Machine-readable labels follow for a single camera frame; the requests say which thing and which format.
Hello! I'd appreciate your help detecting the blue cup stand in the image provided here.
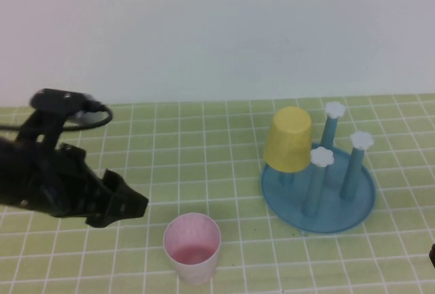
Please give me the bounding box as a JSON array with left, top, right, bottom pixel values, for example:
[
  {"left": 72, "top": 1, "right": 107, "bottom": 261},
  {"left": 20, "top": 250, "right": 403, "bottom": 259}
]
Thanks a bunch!
[{"left": 260, "top": 101, "right": 378, "bottom": 236}]

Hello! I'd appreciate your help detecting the pink plastic cup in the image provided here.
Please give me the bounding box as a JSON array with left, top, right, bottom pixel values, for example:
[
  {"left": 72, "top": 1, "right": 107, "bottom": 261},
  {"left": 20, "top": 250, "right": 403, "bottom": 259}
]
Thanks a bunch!
[{"left": 162, "top": 213, "right": 222, "bottom": 285}]

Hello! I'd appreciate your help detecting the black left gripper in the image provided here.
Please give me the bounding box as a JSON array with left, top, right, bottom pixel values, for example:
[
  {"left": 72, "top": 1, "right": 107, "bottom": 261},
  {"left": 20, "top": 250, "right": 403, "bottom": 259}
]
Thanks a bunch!
[{"left": 20, "top": 143, "right": 150, "bottom": 229}]

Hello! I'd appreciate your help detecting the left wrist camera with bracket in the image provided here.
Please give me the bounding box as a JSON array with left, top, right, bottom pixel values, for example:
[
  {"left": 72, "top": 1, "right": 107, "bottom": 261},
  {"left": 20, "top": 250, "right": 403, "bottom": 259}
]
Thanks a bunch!
[{"left": 16, "top": 88, "right": 106, "bottom": 149}]

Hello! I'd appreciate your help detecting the black left camera cable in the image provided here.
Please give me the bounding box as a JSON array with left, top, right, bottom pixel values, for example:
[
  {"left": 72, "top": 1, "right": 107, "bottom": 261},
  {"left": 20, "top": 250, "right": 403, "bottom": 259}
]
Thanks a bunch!
[{"left": 0, "top": 103, "right": 114, "bottom": 132}]

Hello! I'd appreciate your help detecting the yellow plastic cup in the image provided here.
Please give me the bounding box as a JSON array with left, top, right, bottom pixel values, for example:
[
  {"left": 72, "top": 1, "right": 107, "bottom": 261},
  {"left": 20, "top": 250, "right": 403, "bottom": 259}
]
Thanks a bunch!
[{"left": 263, "top": 106, "right": 313, "bottom": 173}]

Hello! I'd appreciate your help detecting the green checkered tablecloth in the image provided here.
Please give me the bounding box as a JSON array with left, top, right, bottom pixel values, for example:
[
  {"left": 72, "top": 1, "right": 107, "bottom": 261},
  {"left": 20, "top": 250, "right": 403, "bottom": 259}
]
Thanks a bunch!
[{"left": 0, "top": 93, "right": 435, "bottom": 294}]

